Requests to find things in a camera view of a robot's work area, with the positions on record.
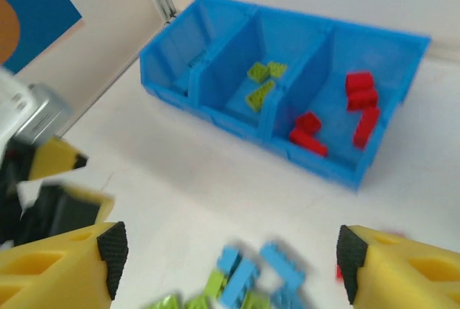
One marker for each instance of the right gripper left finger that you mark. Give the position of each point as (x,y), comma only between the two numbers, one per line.
(54,273)

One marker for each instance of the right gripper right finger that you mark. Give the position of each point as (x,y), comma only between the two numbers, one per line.
(402,273)

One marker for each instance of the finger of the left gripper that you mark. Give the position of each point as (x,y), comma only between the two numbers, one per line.
(79,208)
(54,158)

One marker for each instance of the red lego brick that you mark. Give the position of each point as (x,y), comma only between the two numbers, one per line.
(366,127)
(359,80)
(363,99)
(338,274)
(309,142)
(308,122)

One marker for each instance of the green lego brick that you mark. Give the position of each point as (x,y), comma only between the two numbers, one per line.
(258,72)
(259,95)
(277,69)
(165,303)
(198,302)
(215,282)

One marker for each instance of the blue lego brick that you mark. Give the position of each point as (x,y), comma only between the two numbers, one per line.
(287,302)
(197,58)
(239,285)
(228,258)
(284,266)

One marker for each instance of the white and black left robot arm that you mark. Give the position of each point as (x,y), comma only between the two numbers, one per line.
(7,100)

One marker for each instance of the blue panel with orange circle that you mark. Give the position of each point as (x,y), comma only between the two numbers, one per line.
(43,0)

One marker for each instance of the blue three-compartment plastic bin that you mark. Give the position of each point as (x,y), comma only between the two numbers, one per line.
(230,46)

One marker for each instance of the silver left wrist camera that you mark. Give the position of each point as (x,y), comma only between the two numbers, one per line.
(43,115)

